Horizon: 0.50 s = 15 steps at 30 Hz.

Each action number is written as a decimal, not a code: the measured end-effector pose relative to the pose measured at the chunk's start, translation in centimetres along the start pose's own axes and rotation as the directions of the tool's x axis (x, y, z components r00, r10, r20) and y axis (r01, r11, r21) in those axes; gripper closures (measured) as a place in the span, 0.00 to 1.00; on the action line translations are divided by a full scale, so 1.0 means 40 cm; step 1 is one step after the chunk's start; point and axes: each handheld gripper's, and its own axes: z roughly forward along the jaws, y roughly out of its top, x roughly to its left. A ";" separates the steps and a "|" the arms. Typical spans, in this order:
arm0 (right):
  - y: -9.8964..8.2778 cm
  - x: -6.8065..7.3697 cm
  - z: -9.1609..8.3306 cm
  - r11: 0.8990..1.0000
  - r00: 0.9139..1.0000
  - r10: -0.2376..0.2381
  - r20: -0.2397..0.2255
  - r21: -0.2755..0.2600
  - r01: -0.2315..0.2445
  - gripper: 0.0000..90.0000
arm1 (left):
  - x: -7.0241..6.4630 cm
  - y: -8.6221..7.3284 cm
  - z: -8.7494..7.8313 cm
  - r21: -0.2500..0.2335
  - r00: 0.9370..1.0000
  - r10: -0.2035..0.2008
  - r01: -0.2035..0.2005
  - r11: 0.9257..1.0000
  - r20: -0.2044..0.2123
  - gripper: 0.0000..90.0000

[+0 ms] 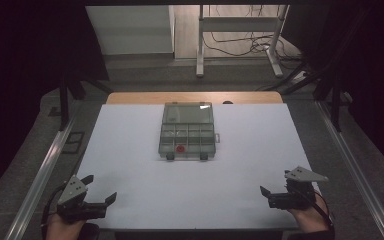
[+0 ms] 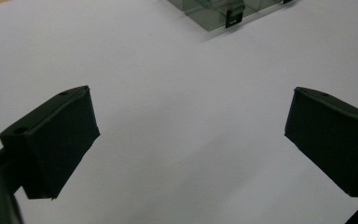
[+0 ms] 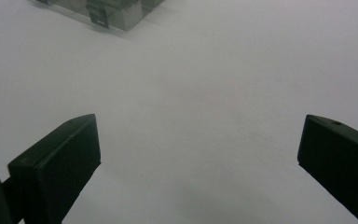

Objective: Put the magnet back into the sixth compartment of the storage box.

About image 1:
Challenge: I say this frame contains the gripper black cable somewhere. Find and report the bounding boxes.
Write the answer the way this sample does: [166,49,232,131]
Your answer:
[291,183,335,231]
[40,181,68,240]

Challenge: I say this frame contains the black floor cables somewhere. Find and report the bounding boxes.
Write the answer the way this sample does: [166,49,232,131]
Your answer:
[202,4,303,63]

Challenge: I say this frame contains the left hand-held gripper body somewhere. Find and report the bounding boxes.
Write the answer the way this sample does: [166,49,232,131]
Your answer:
[56,175,109,224]

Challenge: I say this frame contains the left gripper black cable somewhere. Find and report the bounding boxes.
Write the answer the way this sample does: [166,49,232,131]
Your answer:
[40,181,68,240]

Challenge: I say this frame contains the white power strip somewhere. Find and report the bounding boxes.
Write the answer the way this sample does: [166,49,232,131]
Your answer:
[291,70,309,84]

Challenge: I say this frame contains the white cabinet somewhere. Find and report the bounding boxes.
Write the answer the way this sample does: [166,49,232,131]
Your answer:
[85,4,176,56]

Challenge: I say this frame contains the wooden table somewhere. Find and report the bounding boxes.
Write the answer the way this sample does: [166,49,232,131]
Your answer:
[105,91,284,105]

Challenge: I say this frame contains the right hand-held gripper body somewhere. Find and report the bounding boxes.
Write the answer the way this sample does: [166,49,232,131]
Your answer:
[268,165,330,211]

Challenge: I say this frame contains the person's right hand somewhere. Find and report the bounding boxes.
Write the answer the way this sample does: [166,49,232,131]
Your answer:
[285,192,334,234]

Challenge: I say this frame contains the person's left hand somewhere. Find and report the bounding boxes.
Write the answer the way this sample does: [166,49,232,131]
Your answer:
[45,213,88,240]

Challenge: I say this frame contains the black metal stand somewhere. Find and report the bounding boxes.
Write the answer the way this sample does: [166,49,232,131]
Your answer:
[58,74,113,131]
[281,59,344,133]

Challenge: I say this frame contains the aluminium rail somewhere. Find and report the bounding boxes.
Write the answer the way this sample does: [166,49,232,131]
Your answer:
[4,116,78,240]
[314,99,384,240]

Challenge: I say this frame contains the white table cover board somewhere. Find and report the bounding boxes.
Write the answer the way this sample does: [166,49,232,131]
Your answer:
[74,103,335,231]

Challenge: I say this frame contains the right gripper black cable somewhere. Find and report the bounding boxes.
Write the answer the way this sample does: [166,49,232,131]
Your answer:
[291,183,335,231]

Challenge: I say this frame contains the white metal desk frame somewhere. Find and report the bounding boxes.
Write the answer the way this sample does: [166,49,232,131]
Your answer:
[195,4,291,79]

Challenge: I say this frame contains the black floor socket plate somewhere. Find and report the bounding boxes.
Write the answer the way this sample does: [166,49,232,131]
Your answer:
[61,131,86,155]

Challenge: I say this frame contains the clear plastic organizer box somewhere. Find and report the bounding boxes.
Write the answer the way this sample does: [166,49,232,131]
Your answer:
[158,101,221,162]

